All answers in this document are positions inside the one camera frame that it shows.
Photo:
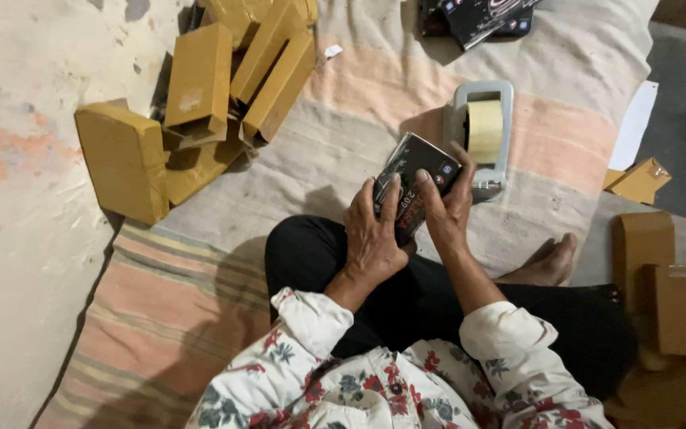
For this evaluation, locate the brown cardboard box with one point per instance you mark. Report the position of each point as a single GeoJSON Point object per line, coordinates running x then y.
{"type": "Point", "coordinates": [682, 313]}
{"type": "Point", "coordinates": [641, 244]}

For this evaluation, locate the person's left hand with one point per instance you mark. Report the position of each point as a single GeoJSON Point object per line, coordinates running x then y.
{"type": "Point", "coordinates": [370, 238]}

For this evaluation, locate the black printed product box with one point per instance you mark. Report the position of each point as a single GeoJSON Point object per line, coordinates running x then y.
{"type": "Point", "coordinates": [417, 161]}

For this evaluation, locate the heap of brown cardboard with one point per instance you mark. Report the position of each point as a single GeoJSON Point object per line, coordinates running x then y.
{"type": "Point", "coordinates": [676, 393]}

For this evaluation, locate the person's floral white shirt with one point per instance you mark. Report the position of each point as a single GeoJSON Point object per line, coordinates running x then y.
{"type": "Point", "coordinates": [349, 387]}

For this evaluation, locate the person's right hand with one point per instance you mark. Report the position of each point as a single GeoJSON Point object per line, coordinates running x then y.
{"type": "Point", "coordinates": [450, 214]}

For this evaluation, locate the person's bare foot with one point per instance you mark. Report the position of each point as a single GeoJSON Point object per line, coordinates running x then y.
{"type": "Point", "coordinates": [548, 265]}

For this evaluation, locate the black glossy printed box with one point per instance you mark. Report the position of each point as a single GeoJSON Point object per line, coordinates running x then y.
{"type": "Point", "coordinates": [486, 18]}
{"type": "Point", "coordinates": [429, 15]}

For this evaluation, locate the heap of brown wrapped packets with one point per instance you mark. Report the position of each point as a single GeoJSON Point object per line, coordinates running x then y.
{"type": "Point", "coordinates": [122, 161]}

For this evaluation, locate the small white paper scrap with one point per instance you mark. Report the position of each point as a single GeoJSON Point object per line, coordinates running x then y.
{"type": "Point", "coordinates": [333, 51]}

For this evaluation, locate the small brown taped carton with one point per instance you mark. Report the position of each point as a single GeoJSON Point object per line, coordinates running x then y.
{"type": "Point", "coordinates": [641, 182]}

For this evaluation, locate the striped pink beige blanket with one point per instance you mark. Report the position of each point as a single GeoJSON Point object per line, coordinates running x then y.
{"type": "Point", "coordinates": [367, 95]}

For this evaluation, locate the person's black trousers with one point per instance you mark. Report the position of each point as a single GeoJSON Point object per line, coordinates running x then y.
{"type": "Point", "coordinates": [557, 333]}

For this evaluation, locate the grey tape dispenser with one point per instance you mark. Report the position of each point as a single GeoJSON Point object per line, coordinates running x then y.
{"type": "Point", "coordinates": [459, 113]}

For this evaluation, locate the white paper sheet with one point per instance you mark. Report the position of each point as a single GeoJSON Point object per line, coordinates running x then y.
{"type": "Point", "coordinates": [635, 128]}

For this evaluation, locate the beige tape roll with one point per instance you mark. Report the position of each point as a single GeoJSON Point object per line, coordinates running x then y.
{"type": "Point", "coordinates": [486, 131]}

